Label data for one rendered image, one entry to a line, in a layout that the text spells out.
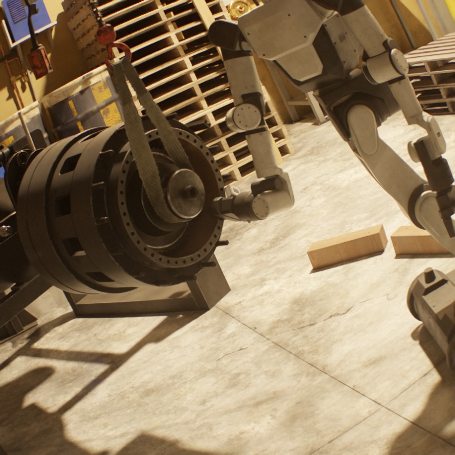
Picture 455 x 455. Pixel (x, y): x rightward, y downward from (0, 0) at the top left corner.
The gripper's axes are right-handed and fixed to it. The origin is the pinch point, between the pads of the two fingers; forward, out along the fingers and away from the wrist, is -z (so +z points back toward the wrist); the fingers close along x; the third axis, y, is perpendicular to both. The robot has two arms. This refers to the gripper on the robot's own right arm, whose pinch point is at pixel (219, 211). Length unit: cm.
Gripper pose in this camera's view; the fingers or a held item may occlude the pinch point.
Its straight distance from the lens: 236.3
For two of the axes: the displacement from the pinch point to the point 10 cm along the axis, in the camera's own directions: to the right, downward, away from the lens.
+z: 6.8, -0.9, -7.3
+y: -0.9, 9.7, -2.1
